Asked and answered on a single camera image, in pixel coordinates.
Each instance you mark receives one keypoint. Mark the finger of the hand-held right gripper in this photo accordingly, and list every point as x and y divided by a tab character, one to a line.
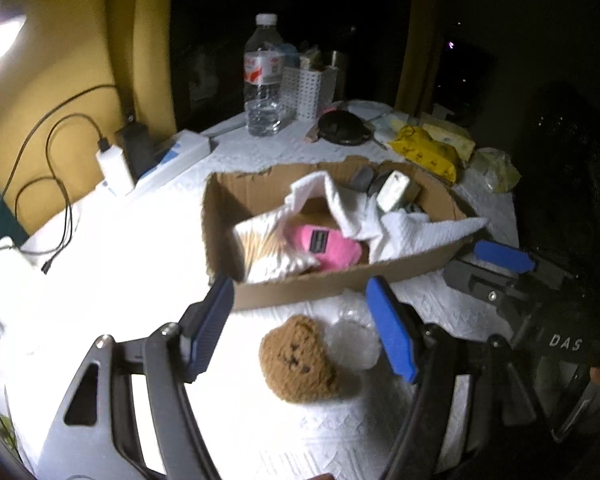
505	256
472	282

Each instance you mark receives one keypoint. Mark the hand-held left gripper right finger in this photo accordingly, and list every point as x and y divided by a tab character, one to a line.
392	332

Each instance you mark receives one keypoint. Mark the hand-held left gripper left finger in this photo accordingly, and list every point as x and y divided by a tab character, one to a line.
210	327

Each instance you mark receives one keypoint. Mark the clear plastic bag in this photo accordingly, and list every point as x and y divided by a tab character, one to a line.
352	345

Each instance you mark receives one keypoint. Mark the white towel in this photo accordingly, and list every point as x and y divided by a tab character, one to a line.
420	235

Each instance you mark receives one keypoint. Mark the brown cardboard box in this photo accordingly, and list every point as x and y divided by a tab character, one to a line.
310	287

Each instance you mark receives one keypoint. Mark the cotton swab bag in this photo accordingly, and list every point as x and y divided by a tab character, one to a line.
260	245

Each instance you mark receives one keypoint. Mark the pink plush pouch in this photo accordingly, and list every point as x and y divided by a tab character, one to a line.
330	256

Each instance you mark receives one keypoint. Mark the white charger adapter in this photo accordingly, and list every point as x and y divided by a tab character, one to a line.
394	191

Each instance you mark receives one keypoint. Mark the dark grey dotted sock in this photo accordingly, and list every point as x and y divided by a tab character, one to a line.
362	178

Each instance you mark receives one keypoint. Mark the crumpled pale plastic bag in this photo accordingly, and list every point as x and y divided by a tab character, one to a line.
497	170

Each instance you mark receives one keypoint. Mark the white textured tablecloth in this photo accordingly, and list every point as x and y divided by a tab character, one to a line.
130	260

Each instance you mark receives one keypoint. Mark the pale tissue packet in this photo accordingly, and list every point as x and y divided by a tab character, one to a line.
452	140

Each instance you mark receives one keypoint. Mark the yellow tissue packet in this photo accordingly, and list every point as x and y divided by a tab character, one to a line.
425	152

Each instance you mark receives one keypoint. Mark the white flat packets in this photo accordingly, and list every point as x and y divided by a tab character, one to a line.
387	124

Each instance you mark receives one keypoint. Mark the white power strip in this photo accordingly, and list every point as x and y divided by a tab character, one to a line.
180	152

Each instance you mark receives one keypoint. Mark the white charger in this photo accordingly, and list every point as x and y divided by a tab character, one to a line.
114	167

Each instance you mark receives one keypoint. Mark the black power adapter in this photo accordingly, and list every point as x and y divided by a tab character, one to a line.
135	147

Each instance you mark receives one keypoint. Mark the black round lid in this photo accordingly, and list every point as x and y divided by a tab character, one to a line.
342	127

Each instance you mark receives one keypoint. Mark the white crumpled tissue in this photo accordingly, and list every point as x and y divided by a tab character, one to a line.
2	266

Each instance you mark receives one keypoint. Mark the yellow curtain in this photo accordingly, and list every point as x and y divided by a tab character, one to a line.
80	35
420	35

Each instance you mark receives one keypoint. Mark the white perforated basket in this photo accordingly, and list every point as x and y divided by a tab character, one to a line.
312	92

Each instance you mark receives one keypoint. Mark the clear water bottle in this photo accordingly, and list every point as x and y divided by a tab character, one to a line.
264	85

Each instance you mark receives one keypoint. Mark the packets in basket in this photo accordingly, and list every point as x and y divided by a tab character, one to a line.
311	57

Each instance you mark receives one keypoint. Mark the blue plastic bag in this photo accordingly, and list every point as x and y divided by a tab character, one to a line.
286	54

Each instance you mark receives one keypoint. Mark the white desk lamp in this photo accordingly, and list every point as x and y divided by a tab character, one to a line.
0	35

